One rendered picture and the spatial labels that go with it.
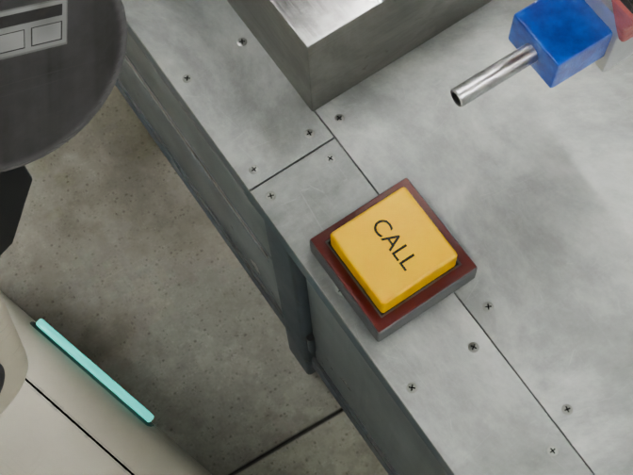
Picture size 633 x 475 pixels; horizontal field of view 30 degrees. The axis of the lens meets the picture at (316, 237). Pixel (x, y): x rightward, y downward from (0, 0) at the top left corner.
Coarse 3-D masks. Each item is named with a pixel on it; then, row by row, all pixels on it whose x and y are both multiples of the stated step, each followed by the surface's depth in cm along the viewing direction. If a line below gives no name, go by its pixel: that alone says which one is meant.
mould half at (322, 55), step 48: (240, 0) 84; (288, 0) 77; (336, 0) 76; (384, 0) 76; (432, 0) 81; (480, 0) 85; (288, 48) 79; (336, 48) 78; (384, 48) 82; (336, 96) 84
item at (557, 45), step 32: (544, 0) 69; (576, 0) 69; (608, 0) 67; (512, 32) 70; (544, 32) 68; (576, 32) 68; (608, 32) 68; (512, 64) 68; (544, 64) 69; (576, 64) 69; (608, 64) 71
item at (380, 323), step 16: (384, 192) 79; (416, 192) 79; (336, 224) 78; (320, 240) 78; (448, 240) 78; (464, 256) 77; (336, 272) 77; (464, 272) 77; (352, 288) 77; (432, 288) 76; (368, 304) 76; (416, 304) 76; (384, 320) 76
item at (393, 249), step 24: (408, 192) 77; (360, 216) 77; (384, 216) 77; (408, 216) 76; (336, 240) 76; (360, 240) 76; (384, 240) 76; (408, 240) 76; (432, 240) 76; (360, 264) 75; (384, 264) 75; (408, 264) 75; (432, 264) 75; (384, 288) 75; (408, 288) 75; (384, 312) 76
